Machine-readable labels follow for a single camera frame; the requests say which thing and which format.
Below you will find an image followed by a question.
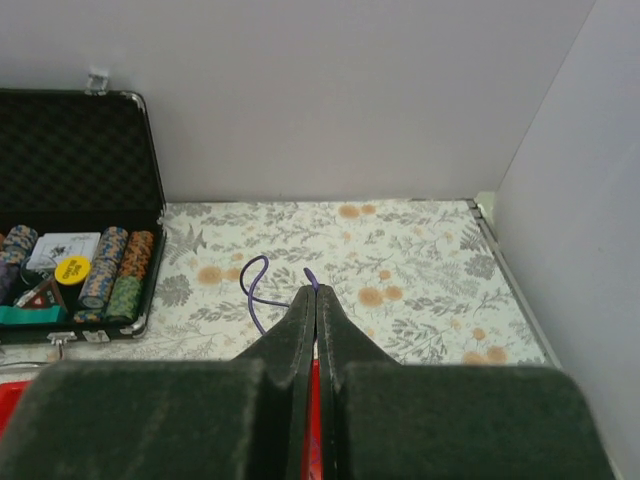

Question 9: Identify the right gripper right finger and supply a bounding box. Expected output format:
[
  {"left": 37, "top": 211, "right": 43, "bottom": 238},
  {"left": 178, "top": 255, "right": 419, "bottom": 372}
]
[{"left": 316, "top": 286, "right": 613, "bottom": 479}]

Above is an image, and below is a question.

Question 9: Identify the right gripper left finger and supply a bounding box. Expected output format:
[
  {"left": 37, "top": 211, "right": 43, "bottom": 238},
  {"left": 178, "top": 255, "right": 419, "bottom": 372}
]
[{"left": 0, "top": 283, "right": 317, "bottom": 480}]

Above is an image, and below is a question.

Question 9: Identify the red three-compartment bin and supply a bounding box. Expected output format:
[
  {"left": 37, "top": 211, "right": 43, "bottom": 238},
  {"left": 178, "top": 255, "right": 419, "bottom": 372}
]
[{"left": 0, "top": 344, "right": 331, "bottom": 480}]

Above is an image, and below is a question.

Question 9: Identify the floral table mat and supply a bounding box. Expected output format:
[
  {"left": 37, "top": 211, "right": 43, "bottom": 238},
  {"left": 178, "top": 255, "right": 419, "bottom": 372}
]
[{"left": 0, "top": 199, "right": 556, "bottom": 371}]

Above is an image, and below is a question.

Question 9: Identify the black poker chip case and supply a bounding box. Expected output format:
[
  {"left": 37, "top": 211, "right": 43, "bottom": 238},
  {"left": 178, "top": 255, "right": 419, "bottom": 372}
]
[{"left": 1, "top": 87, "right": 167, "bottom": 345}]

